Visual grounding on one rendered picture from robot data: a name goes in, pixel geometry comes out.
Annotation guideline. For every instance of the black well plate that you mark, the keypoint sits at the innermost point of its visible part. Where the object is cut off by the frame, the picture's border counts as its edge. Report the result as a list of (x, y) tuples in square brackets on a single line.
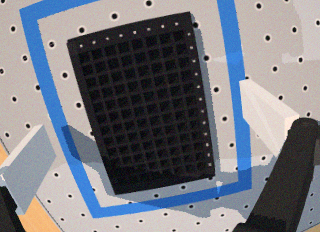
[(168, 166)]

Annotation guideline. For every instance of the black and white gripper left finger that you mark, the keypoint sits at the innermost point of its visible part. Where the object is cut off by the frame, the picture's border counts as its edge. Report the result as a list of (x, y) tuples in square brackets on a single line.
[(21, 175)]

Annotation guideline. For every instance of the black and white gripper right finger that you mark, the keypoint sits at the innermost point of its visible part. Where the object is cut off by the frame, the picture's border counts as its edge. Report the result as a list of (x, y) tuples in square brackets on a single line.
[(281, 202)]

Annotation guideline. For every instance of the blue tape outline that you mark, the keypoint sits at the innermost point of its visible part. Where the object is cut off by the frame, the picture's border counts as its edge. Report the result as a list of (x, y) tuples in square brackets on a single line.
[(230, 29)]

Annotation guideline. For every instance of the grey flat base plate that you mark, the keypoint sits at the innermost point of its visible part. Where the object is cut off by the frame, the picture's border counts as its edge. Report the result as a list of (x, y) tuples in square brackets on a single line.
[(280, 42)]

